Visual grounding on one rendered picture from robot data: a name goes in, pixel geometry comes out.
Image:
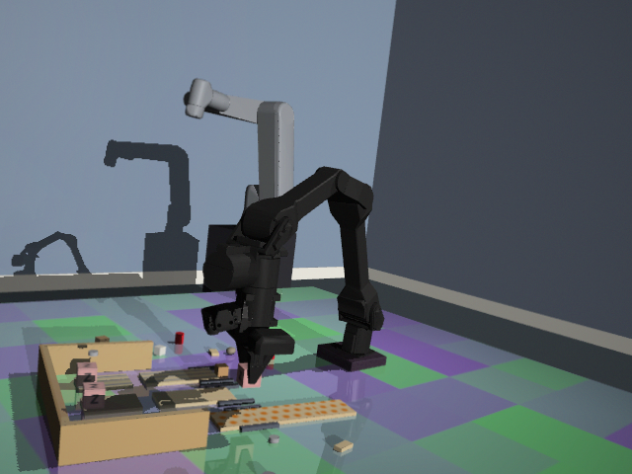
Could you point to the pink letter block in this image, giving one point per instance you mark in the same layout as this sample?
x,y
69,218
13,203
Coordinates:
x,y
242,377

